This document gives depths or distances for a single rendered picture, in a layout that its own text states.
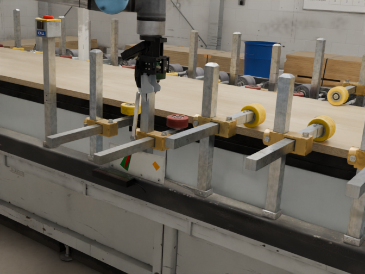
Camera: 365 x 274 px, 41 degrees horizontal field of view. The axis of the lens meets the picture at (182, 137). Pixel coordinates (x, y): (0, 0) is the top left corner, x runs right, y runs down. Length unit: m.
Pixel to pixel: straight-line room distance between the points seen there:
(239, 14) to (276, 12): 0.69
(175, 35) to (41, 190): 7.55
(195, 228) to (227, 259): 0.31
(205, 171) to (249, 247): 0.28
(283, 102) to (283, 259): 0.50
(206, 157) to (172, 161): 0.39
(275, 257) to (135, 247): 0.86
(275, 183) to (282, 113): 0.21
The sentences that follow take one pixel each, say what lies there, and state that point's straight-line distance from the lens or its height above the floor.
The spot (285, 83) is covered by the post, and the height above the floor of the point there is 1.11.
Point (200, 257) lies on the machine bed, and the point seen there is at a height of 0.30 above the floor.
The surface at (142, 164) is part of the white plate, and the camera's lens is 1.75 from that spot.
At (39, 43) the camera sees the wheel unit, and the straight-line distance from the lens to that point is 3.81.
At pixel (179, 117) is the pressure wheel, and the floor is 0.91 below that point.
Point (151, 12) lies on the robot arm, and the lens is 1.52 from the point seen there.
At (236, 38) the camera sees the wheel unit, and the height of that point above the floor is 1.12.
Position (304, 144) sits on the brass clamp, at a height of 0.95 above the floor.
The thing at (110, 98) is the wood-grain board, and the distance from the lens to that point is 2.10.
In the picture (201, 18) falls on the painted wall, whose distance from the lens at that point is 9.63.
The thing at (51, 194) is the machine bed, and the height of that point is 0.33.
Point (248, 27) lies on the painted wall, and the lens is 9.22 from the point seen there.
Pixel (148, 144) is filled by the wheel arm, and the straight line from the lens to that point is 1.66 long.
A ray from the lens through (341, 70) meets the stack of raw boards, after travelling 7.41.
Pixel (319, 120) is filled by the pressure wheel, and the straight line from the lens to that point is 1.63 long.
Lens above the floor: 1.34
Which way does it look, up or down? 16 degrees down
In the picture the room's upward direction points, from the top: 3 degrees clockwise
